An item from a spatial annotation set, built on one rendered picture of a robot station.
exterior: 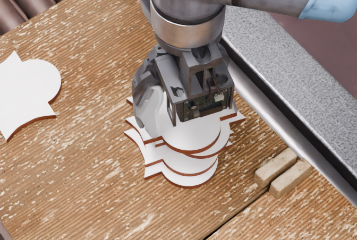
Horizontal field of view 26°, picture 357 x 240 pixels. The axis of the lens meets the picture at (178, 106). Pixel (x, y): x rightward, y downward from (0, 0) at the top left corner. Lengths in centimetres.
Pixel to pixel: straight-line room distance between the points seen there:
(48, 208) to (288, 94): 36
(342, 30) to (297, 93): 125
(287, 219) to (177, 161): 15
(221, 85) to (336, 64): 143
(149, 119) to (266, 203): 19
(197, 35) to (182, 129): 22
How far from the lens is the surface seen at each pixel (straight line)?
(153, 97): 90
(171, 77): 83
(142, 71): 87
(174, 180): 97
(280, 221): 97
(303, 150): 103
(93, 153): 101
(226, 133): 98
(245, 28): 114
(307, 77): 110
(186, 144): 93
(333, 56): 226
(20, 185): 100
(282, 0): 69
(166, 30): 75
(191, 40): 76
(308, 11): 69
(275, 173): 97
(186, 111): 84
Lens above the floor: 182
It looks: 59 degrees down
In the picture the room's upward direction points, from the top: straight up
